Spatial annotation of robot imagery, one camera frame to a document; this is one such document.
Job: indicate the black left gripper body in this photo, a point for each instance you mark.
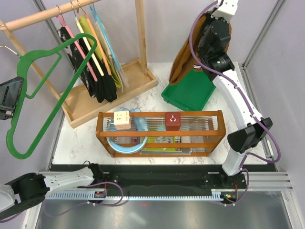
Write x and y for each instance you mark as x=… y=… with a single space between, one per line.
x=6 y=111

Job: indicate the green velvet hanger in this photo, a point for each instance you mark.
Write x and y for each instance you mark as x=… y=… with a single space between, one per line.
x=22 y=69

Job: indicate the mustard brown trousers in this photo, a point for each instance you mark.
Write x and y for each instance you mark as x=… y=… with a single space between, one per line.
x=183 y=59

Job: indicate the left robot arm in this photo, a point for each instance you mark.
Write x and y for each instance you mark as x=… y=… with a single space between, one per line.
x=31 y=189

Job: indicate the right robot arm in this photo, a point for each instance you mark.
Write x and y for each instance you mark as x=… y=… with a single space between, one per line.
x=251 y=125

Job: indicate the pink hanger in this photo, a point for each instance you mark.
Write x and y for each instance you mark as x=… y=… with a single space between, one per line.
x=64 y=24

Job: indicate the cream hanger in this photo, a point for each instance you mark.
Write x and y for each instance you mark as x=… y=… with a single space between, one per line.
x=88 y=46

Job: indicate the orange hanger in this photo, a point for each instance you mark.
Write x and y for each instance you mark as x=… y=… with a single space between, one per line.
x=98 y=42

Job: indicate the blue hanger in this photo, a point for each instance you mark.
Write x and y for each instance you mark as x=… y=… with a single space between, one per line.
x=97 y=18

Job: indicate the wooden clothes rack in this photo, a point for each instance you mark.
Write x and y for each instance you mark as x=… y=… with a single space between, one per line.
x=79 y=108

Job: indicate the black white patterned garment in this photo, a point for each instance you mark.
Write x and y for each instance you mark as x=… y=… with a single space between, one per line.
x=76 y=60

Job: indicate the yellow-green garment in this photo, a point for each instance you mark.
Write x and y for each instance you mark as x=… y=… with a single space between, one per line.
x=86 y=29

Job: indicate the beige garment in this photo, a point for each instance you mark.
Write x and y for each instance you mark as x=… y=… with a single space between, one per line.
x=118 y=75

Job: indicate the pink cube power socket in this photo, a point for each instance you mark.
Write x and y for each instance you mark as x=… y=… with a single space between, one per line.
x=122 y=120

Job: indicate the red cube power socket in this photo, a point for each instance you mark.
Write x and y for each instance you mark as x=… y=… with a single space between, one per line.
x=172 y=121

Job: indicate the green plastic tray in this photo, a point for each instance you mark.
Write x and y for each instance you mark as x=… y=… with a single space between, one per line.
x=191 y=93

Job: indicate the white manual paper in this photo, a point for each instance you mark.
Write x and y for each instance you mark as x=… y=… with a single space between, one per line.
x=185 y=151

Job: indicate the brown wooden shelf rack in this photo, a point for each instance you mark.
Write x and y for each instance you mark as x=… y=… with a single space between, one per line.
x=205 y=129

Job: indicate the grey cable duct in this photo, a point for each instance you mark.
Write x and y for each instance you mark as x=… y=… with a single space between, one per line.
x=90 y=194

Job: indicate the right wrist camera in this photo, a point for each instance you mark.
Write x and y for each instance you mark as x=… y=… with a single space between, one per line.
x=225 y=9

